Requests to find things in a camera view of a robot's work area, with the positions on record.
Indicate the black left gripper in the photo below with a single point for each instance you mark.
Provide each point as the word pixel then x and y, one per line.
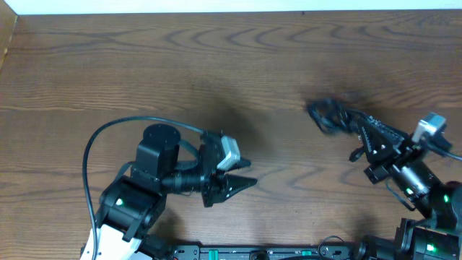
pixel 211 185

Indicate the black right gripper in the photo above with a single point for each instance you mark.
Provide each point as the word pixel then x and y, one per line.
pixel 391 157

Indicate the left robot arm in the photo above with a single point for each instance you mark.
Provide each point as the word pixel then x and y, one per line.
pixel 164 164

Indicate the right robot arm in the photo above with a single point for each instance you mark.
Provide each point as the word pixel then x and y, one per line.
pixel 437 235

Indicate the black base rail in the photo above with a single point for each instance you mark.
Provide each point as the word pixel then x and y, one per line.
pixel 334 251

